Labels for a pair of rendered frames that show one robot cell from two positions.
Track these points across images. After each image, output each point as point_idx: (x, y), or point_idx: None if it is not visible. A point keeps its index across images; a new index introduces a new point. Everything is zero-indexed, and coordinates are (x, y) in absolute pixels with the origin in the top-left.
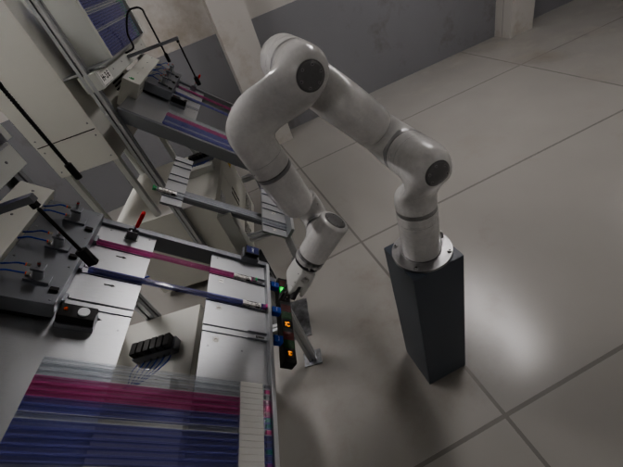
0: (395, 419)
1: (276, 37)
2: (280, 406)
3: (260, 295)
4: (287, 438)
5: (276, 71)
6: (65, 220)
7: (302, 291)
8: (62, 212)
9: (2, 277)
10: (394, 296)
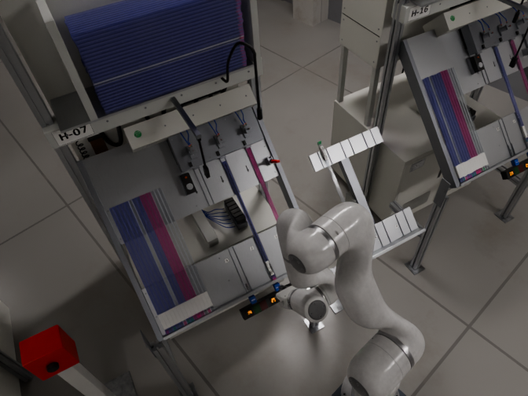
0: None
1: (339, 214)
2: (266, 313)
3: (284, 269)
4: (245, 328)
5: (288, 239)
6: (240, 126)
7: (280, 304)
8: (246, 119)
9: (181, 138)
10: (405, 384)
